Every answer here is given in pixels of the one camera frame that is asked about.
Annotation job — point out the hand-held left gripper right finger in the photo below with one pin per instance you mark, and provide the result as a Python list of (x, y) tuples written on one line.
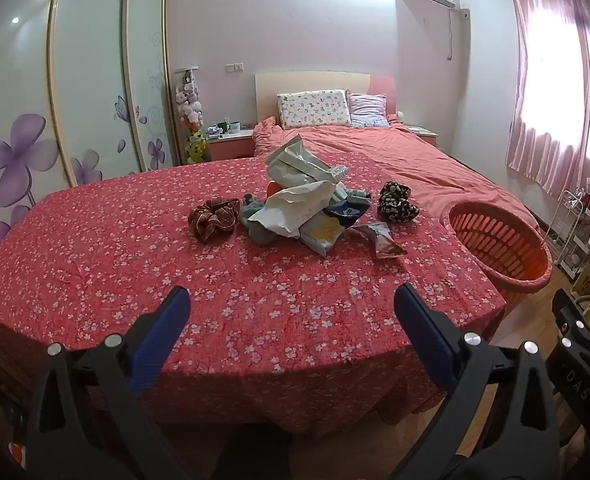
[(425, 340)]

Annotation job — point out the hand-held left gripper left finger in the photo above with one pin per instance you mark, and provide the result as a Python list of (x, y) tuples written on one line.
[(160, 340)]

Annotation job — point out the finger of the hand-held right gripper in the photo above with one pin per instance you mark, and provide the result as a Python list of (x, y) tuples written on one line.
[(570, 310)]

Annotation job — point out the orange plastic laundry basket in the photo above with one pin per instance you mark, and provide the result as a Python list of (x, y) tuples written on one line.
[(500, 245)]

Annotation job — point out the silver snack wrapper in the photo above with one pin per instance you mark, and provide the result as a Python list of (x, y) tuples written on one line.
[(382, 242)]

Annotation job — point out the red plaid scrunchie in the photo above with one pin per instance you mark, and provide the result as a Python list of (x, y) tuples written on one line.
[(214, 220)]

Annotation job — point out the black floral scrunchie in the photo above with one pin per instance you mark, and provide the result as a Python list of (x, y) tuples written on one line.
[(397, 205)]

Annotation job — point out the teal cloth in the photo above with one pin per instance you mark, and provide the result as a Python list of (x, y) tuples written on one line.
[(256, 230)]

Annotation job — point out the yellow white packet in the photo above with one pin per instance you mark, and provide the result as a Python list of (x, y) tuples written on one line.
[(320, 235)]

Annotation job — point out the blue white snack packet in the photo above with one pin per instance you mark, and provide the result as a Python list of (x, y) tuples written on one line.
[(347, 212)]

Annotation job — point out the teal packet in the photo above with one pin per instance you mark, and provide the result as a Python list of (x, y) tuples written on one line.
[(356, 196)]

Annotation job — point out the white paper bag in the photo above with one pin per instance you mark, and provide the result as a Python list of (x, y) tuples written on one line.
[(285, 210)]

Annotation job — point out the small orange item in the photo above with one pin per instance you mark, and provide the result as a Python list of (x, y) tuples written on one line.
[(274, 188)]

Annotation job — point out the red floral blanket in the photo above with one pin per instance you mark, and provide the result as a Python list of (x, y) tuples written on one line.
[(125, 260)]

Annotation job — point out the salmon duvet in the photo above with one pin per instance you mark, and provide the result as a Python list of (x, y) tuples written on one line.
[(415, 160)]

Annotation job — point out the yellow green plush toy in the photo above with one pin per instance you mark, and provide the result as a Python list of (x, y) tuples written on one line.
[(196, 146)]

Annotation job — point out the pink nightstand with papers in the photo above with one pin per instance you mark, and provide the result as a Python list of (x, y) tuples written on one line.
[(422, 135)]

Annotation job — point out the pink nightstand with white top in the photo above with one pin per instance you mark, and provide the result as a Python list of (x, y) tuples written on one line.
[(230, 146)]

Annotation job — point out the dark green mug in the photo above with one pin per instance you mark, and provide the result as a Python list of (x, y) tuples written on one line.
[(223, 127)]

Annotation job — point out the pink curtain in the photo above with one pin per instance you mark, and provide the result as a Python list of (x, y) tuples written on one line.
[(550, 85)]

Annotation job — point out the clear tube of plush toys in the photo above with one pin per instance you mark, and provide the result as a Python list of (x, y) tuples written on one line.
[(190, 105)]

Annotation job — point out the pink striped pillow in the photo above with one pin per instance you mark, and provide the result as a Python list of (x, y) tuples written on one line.
[(367, 107)]

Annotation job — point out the white floral pillow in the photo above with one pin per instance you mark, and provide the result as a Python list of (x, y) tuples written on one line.
[(312, 107)]

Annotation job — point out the wardrobe with purple flower doors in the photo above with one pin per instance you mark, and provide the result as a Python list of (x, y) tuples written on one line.
[(95, 85)]

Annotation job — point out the beige and pink headboard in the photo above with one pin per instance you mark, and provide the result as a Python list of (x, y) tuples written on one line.
[(305, 81)]

